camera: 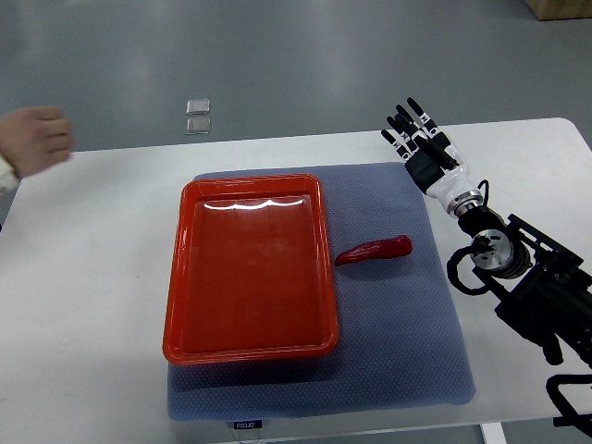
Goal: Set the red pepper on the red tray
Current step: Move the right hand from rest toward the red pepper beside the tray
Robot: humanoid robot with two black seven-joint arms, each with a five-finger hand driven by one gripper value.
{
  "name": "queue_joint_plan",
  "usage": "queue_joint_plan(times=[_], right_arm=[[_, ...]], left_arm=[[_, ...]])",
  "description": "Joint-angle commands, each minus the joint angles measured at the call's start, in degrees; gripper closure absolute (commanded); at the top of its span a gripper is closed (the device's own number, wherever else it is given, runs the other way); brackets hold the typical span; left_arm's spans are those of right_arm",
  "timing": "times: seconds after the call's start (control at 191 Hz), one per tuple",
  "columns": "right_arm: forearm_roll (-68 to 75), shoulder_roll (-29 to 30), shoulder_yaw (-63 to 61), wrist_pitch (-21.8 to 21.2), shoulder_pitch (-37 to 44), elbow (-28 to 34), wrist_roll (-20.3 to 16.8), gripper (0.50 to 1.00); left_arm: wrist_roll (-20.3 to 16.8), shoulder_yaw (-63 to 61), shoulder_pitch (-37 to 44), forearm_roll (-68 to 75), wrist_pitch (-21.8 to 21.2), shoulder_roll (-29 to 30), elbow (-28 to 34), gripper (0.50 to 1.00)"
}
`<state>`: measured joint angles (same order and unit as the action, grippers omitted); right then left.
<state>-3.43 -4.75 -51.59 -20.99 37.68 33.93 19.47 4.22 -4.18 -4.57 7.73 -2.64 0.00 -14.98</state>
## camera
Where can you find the blue-grey mesh mat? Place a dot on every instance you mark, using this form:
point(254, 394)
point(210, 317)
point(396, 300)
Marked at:
point(400, 345)

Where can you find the upper metal floor plate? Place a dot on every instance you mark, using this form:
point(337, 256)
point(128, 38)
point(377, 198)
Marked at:
point(198, 107)

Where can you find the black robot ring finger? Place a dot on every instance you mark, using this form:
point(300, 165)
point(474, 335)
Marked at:
point(398, 127)

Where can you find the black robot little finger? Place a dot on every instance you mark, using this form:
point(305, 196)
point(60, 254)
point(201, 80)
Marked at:
point(399, 148)

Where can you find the red pepper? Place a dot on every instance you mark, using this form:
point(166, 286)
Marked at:
point(376, 250)

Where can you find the white table leg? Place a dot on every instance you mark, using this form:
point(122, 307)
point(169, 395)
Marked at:
point(492, 433)

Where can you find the red plastic tray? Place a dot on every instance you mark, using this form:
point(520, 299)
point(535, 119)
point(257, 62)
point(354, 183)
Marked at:
point(251, 275)

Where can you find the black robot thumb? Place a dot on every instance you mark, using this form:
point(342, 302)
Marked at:
point(438, 155)

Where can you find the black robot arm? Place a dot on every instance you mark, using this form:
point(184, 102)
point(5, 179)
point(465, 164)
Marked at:
point(543, 292)

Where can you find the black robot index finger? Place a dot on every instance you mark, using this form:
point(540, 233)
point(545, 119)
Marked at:
point(427, 123)

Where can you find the cardboard box corner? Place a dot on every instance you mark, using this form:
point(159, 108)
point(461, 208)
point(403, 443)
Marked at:
point(546, 10)

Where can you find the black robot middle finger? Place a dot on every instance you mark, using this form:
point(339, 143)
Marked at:
point(409, 124)

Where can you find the person's hand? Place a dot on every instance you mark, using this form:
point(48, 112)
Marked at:
point(34, 139)

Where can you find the white sleeve forearm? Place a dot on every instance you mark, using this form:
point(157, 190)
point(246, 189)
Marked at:
point(9, 181)

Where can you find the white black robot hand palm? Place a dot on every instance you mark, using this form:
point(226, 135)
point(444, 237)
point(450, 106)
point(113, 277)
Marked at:
point(449, 185)

